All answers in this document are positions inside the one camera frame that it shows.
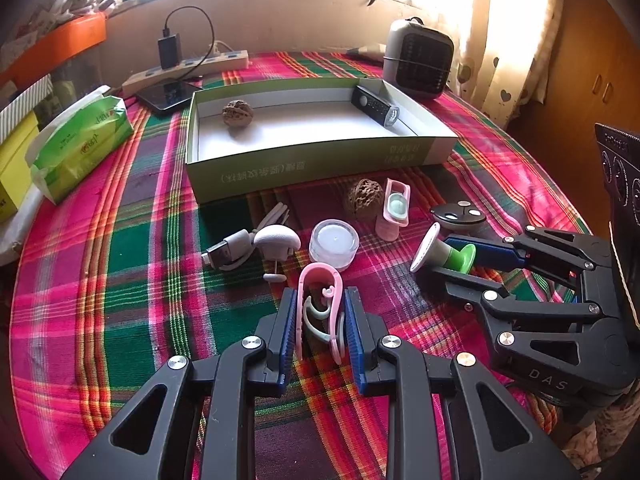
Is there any green cardboard box tray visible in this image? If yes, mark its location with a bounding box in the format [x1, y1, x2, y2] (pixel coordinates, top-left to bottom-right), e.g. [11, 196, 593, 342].
[185, 77, 460, 206]

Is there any pink small case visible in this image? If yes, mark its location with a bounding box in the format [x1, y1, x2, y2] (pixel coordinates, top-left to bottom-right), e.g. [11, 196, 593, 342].
[375, 177, 412, 242]

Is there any grey desk heater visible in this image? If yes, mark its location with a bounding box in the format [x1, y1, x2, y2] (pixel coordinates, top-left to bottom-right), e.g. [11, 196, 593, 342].
[382, 17, 455, 101]

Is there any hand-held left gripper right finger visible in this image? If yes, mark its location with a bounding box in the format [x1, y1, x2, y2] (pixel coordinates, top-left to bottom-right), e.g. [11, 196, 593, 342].
[344, 287, 581, 480]

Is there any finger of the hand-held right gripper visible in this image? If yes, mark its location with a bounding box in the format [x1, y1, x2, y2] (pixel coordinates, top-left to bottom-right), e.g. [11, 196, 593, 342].
[444, 226, 615, 291]
[440, 267, 608, 372]

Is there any black flashlight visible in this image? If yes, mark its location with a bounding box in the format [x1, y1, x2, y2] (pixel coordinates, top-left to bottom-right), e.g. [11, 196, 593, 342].
[350, 85, 401, 128]

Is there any white plastic bag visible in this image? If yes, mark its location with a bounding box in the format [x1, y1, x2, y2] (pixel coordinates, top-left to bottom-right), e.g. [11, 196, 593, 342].
[0, 200, 38, 263]

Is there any black charger block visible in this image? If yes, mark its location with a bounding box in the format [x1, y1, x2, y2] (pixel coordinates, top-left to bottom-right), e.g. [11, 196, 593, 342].
[157, 35, 181, 70]

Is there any floral cloth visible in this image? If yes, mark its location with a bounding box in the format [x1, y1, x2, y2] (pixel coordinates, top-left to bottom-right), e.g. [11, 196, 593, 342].
[565, 390, 640, 480]

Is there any white power strip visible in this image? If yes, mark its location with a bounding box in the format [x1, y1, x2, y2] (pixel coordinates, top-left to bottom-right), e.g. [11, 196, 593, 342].
[121, 49, 250, 97]

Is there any grey usb cable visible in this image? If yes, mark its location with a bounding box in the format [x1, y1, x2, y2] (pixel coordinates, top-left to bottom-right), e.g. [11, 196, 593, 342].
[202, 203, 291, 272]

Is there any grey cone-shaped item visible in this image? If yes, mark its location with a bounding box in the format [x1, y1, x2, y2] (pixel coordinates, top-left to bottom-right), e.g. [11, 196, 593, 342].
[346, 44, 386, 63]

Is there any white mushroom-shaped hook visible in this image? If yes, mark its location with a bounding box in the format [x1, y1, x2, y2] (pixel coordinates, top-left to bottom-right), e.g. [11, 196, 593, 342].
[254, 225, 302, 283]

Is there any heart print curtain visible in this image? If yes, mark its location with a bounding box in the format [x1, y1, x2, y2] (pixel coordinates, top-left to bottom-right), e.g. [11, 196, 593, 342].
[400, 0, 568, 126]

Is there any wooden cabinet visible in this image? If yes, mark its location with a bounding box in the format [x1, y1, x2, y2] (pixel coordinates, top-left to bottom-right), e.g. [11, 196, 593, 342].
[505, 0, 640, 241]

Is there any white candle in clear jar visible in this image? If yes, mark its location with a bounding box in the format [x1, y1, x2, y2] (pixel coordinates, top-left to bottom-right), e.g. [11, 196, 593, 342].
[308, 219, 361, 267]

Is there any yellow box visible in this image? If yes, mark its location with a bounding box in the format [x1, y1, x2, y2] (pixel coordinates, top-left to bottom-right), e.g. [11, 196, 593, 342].
[0, 112, 41, 223]

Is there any striped box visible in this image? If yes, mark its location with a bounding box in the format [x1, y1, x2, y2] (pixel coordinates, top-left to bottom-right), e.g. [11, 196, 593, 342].
[0, 74, 53, 131]

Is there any black charging cable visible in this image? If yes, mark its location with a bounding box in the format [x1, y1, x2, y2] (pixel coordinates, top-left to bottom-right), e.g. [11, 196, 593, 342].
[164, 6, 216, 82]

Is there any green tissue pack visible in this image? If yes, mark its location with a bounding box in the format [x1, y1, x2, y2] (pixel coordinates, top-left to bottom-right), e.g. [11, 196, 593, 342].
[25, 85, 135, 206]

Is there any green and white suction holder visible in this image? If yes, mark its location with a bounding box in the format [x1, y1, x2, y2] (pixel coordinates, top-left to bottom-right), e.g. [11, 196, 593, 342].
[410, 223, 477, 276]

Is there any pink plastic clip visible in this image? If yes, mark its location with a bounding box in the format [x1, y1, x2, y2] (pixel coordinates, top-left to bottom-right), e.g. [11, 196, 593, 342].
[296, 262, 347, 365]

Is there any plaid tablecloth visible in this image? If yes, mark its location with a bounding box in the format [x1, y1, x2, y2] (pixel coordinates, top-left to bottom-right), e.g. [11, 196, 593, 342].
[9, 50, 596, 480]

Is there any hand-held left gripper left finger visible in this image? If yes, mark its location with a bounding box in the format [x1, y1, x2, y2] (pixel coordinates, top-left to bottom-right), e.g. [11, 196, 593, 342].
[60, 287, 301, 480]

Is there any black phone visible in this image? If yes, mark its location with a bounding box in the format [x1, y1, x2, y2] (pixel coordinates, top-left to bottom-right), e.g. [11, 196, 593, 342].
[136, 79, 205, 113]

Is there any clear plastic container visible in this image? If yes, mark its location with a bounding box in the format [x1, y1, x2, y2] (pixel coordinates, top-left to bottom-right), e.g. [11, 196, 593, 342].
[30, 52, 108, 121]

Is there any brown walnut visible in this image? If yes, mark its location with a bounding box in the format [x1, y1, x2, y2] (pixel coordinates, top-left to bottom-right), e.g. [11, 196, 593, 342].
[221, 100, 256, 129]
[343, 178, 385, 221]

